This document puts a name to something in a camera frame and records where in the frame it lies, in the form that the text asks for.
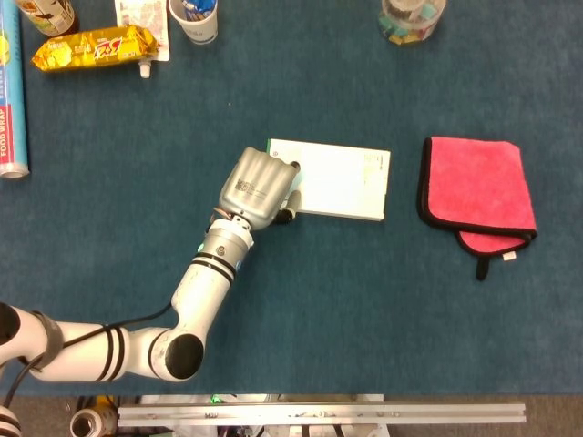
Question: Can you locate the gold snack package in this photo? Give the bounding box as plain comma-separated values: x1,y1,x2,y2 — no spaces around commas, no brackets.
30,25,159,73

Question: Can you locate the clear jar of binder clips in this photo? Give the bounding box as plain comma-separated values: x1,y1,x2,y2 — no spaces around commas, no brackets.
377,0,448,46

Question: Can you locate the grey tape roll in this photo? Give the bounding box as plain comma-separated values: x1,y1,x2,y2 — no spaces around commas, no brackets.
68,407,113,437

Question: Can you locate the brown drink bottle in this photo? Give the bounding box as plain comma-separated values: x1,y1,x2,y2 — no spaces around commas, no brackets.
13,0,79,37

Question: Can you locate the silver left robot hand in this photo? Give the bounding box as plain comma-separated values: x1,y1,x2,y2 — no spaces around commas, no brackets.
217,147,302,231

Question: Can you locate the white cardboard box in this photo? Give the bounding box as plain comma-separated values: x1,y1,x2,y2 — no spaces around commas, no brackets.
265,138,392,223

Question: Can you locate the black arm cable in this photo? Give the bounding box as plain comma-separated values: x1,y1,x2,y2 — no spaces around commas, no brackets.
0,302,177,411

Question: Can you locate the blue food wrap roll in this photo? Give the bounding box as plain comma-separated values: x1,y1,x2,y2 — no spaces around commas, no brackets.
0,0,32,179

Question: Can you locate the aluminium profile rail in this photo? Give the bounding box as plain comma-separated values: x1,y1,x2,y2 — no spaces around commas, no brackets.
118,402,527,428

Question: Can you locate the white spout pouch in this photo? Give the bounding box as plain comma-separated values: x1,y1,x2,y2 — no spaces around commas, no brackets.
113,0,171,79

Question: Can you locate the pink black-edged microfiber cloth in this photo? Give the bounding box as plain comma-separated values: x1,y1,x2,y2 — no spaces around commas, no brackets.
416,136,538,282

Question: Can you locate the blue snack packet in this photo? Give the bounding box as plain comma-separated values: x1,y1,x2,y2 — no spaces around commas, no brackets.
181,0,215,22

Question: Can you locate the white paper cup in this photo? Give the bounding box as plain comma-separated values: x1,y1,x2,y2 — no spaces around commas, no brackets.
168,0,219,46

